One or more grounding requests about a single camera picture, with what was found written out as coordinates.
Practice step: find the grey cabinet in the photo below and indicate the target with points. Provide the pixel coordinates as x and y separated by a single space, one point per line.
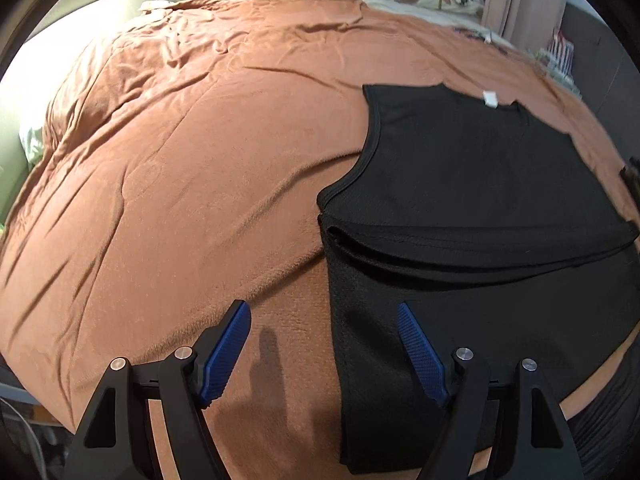
595 35

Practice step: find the brown fleece blanket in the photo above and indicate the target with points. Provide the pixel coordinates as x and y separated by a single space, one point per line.
175 185

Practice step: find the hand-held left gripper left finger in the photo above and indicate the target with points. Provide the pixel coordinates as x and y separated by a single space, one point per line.
226 355

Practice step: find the dark ribbed cloth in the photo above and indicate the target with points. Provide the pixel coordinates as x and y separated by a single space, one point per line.
605 420

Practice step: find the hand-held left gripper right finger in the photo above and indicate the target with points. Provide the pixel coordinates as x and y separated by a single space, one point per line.
420 355

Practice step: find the red white boxes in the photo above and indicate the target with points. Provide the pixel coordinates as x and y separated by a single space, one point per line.
561 52

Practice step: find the black sleeveless top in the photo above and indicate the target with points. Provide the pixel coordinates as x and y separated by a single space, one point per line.
450 185

